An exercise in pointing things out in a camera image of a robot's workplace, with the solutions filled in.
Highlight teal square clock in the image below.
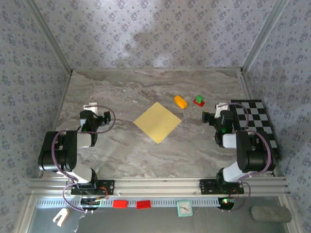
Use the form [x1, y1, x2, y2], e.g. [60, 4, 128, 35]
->
[176, 200, 193, 217]

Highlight orange toy brick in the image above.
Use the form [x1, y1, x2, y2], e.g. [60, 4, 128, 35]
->
[173, 95, 188, 110]

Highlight black grey checkerboard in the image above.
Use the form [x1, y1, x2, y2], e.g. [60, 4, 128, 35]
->
[230, 99, 282, 162]

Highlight black controller board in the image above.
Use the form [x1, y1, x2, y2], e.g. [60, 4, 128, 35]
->
[80, 197, 102, 211]
[218, 197, 236, 210]

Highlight white wooden notched piece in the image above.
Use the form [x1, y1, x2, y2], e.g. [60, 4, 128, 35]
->
[52, 208, 70, 228]

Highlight white tape scrap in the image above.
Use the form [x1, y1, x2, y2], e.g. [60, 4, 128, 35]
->
[72, 215, 86, 233]

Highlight grey stone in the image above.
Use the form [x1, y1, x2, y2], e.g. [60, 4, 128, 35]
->
[251, 205, 292, 223]

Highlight purple cable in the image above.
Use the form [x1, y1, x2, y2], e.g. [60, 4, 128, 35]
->
[217, 102, 272, 213]
[52, 105, 116, 214]

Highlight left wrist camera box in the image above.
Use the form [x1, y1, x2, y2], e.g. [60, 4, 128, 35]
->
[83, 102, 99, 114]

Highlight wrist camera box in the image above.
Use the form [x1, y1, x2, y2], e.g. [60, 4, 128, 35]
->
[83, 102, 99, 114]
[215, 102, 229, 119]

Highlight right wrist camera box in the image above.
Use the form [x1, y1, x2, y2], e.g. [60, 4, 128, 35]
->
[215, 102, 229, 119]

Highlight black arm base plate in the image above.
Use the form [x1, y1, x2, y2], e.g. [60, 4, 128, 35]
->
[70, 179, 115, 196]
[199, 179, 245, 195]

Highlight aluminium rail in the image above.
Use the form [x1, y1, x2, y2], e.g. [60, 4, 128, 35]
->
[26, 177, 291, 197]

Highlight slotted cable duct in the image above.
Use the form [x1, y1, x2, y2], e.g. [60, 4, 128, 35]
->
[36, 199, 240, 208]

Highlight aluminium frame post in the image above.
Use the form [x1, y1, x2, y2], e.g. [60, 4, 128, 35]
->
[24, 0, 73, 73]
[240, 0, 290, 73]

